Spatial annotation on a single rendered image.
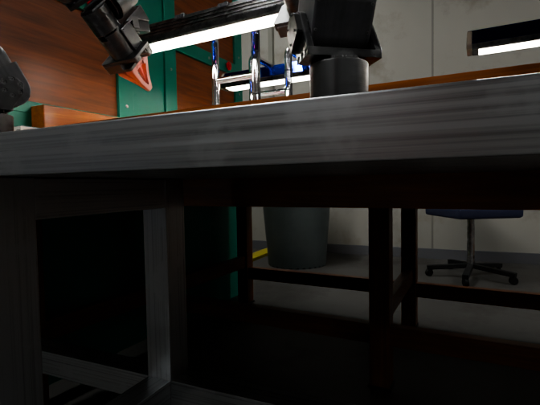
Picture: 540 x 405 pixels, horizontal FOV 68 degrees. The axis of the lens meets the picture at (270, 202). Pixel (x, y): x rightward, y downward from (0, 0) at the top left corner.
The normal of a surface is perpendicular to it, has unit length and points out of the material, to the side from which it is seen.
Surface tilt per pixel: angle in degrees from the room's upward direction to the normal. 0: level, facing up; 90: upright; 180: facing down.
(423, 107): 90
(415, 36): 90
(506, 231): 90
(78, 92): 90
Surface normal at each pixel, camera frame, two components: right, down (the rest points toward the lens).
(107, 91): 0.89, 0.00
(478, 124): -0.41, 0.05
